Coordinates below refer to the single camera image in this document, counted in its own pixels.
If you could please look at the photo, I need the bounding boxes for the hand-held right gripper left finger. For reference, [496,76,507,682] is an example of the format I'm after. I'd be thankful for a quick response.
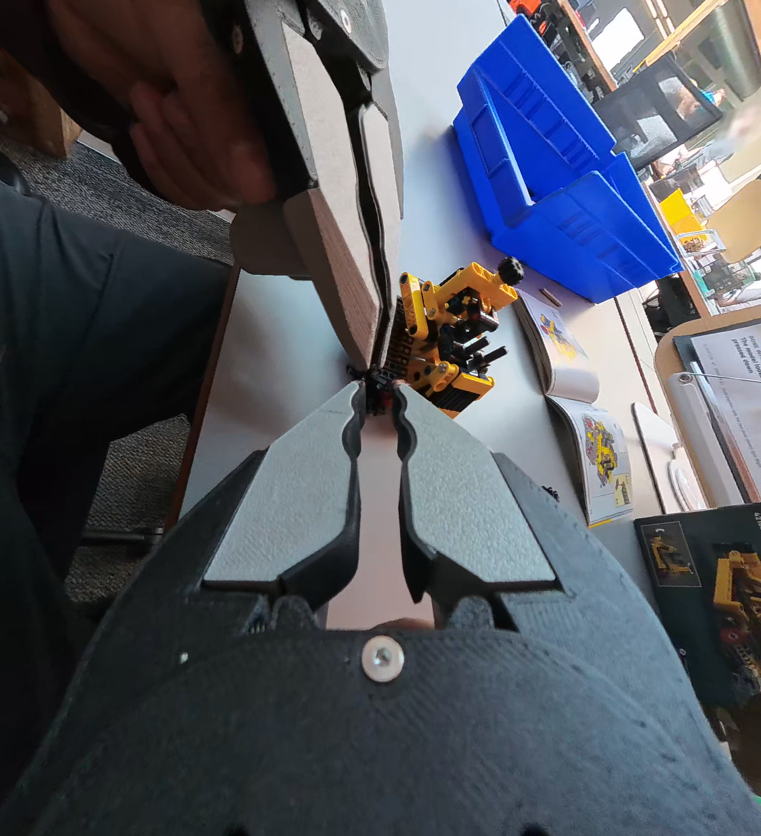
[203,381,364,610]

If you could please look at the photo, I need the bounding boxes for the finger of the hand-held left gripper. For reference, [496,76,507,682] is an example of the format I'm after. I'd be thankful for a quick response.
[357,101,404,314]
[230,26,384,370]

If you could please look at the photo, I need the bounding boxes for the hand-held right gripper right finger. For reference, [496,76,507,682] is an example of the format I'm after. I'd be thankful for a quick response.
[391,384,559,605]

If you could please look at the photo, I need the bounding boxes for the yellow black lego model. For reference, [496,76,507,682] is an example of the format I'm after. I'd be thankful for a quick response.
[348,256,526,420]

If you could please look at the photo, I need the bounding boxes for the open lego instruction booklet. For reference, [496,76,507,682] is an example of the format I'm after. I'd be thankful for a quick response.
[513,287,636,529]

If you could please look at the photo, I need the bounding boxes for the dark lego set box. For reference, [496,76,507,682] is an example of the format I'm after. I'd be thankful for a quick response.
[634,499,761,719]

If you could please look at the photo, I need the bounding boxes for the person's left hand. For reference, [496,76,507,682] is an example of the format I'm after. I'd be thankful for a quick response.
[44,0,280,213]

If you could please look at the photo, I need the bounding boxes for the blue plastic bin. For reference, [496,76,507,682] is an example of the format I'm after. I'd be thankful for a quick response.
[452,13,685,304]

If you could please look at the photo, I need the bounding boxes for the black computer monitor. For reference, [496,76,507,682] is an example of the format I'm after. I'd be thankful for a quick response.
[593,55,724,174]

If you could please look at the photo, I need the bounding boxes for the yellow storage bin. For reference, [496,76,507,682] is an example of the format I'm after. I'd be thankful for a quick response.
[658,189,704,236]

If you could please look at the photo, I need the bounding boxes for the round wooden table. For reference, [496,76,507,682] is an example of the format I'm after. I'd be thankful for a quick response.
[653,295,761,406]

